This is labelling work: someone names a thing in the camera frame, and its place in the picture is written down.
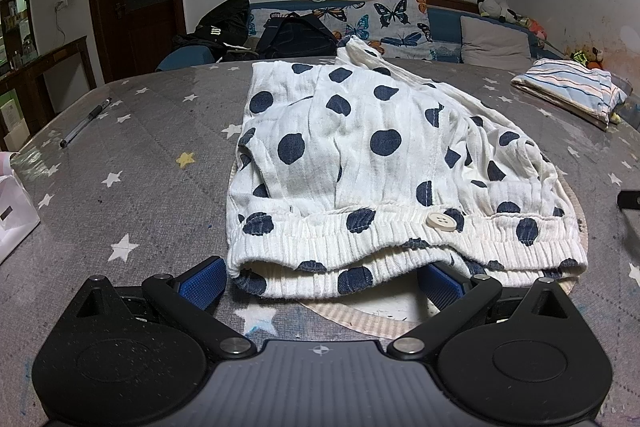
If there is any round induction cooker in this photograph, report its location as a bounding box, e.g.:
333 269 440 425
294 178 590 341

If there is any dark navy backpack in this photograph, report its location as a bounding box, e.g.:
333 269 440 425
256 13 337 58

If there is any blue sofa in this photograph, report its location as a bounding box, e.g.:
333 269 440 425
157 0 555 70

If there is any white navy polka-dot garment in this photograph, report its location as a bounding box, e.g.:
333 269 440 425
227 38 588 299

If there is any dark wooden desk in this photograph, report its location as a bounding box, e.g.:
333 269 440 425
1 36 98 138

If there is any black pen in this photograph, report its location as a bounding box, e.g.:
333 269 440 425
60 98 112 148

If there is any orange yellow toy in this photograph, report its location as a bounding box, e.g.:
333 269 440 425
570 46 604 69

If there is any grey pillow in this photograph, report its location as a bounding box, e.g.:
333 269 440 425
460 16 533 72

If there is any butterfly print pillow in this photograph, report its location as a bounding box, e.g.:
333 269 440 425
311 0 436 61

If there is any plush toy on sill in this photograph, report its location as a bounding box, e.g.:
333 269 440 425
476 0 522 24

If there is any folded blue striped cloth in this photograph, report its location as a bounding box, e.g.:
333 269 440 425
511 58 628 130

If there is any black bag on sofa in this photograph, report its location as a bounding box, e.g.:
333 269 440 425
194 0 250 46

